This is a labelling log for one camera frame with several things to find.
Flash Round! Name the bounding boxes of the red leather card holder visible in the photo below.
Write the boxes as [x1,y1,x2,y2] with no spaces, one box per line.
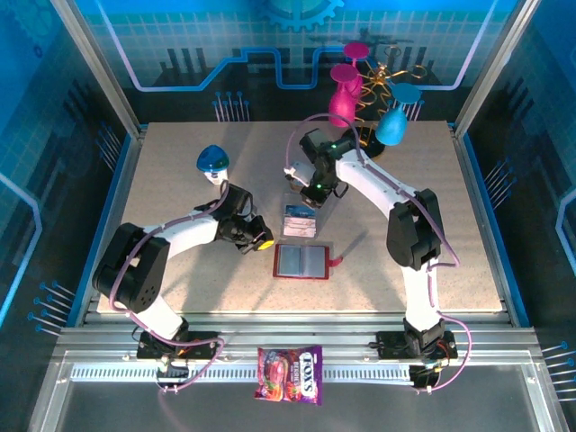
[272,242,346,281]

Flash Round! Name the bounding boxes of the small card packet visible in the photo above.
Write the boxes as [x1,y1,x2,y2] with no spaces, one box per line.
[281,193,320,239]

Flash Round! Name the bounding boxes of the pink stemmed glass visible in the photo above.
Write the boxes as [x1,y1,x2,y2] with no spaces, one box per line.
[343,40,372,98]
[327,62,364,129]

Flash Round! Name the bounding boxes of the white bottle with blue cap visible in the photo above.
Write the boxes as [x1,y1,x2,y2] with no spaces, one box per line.
[196,144,230,185]

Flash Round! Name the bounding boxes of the teal stemmed glass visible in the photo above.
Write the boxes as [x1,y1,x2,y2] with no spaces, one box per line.
[373,82,423,147]

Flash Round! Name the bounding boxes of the purple Fox's candy bag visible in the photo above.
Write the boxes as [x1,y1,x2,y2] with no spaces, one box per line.
[253,344,324,407]

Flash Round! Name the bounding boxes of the small black connector box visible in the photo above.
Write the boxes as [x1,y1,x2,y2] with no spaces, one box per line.
[411,364,440,389]
[155,364,190,383]

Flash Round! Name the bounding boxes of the gold wire glass rack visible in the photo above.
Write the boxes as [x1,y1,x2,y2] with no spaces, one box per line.
[353,42,428,159]

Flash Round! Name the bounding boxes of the aluminium front frame rail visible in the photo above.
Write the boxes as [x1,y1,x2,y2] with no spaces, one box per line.
[56,312,539,361]

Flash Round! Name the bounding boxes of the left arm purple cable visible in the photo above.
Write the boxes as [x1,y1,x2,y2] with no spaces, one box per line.
[109,179,231,396]

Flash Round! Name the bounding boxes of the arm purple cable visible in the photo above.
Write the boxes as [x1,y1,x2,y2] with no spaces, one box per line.
[285,112,473,396]
[109,179,231,396]

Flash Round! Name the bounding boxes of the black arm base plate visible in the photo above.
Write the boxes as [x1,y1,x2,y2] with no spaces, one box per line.
[137,330,226,361]
[375,330,459,361]

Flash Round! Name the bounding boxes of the aluminium table side rail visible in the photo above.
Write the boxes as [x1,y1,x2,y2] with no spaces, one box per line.
[449,123,518,328]
[74,125,149,328]

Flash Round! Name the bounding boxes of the white slotted cable duct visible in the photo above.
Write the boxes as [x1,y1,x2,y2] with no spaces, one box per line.
[70,364,413,384]

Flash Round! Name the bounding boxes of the aluminium frame post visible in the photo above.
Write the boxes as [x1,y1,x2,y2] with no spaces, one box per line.
[49,0,148,139]
[452,0,544,139]

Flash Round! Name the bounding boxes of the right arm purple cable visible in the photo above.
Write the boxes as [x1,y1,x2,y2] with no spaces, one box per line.
[285,112,473,396]

